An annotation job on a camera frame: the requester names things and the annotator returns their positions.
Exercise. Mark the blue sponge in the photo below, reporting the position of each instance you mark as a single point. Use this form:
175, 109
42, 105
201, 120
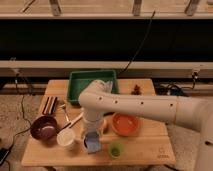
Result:
92, 142

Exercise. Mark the grey folded cloth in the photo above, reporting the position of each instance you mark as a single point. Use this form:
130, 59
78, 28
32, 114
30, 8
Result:
107, 86

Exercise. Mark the orange peach fruit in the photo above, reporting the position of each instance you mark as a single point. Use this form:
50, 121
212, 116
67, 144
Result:
105, 126

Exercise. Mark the dark grape bunch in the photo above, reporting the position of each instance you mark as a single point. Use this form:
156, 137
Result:
136, 90

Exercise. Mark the green plastic cup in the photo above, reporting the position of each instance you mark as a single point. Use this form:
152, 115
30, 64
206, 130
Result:
115, 149

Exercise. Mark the dark purple bowl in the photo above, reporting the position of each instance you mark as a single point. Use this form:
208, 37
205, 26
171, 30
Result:
44, 128

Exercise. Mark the striped brown block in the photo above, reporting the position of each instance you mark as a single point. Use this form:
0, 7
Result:
49, 105

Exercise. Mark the white dish brush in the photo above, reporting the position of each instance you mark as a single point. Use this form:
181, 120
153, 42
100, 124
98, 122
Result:
72, 122

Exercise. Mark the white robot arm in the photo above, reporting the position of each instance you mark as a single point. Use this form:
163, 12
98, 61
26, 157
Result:
192, 113

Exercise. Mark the orange bowl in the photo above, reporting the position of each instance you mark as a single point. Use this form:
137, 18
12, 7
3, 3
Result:
125, 125

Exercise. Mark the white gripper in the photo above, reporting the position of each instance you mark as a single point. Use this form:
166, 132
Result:
89, 127

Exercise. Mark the white cup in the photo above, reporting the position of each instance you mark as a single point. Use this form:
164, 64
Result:
66, 138

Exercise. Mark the blue device on floor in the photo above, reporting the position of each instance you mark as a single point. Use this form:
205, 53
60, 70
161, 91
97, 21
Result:
172, 92

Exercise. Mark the green plastic bin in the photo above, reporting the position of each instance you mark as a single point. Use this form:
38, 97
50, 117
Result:
79, 80

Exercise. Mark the metal spoon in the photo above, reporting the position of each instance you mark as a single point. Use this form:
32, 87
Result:
63, 107

